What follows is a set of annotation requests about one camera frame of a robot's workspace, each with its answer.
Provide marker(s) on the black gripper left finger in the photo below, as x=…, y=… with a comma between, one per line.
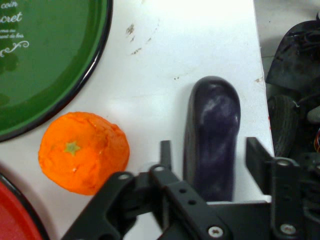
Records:
x=175, y=200

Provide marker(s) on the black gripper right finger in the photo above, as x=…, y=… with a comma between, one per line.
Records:
x=287, y=195

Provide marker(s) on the purple toy eggplant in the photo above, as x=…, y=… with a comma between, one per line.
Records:
x=215, y=130

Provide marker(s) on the black ribbed wheel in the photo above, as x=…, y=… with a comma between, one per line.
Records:
x=283, y=125

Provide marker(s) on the orange toy mandarin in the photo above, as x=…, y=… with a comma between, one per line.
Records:
x=82, y=155

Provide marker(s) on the red round plate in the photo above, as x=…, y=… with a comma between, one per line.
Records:
x=15, y=220

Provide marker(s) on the green round plate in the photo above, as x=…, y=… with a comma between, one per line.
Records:
x=50, y=62

